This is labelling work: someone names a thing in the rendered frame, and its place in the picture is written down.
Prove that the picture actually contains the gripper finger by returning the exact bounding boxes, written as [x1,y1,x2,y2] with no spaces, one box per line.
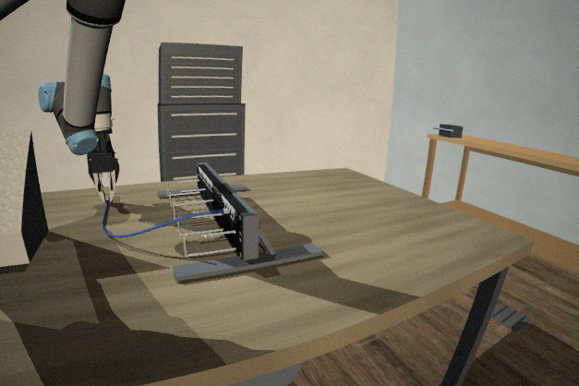
[107,158,119,202]
[89,164,105,203]

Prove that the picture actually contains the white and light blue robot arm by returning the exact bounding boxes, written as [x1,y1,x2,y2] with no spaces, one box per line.
[38,0,126,155]

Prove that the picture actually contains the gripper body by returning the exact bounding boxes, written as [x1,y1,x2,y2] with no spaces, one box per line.
[87,129,115,174]

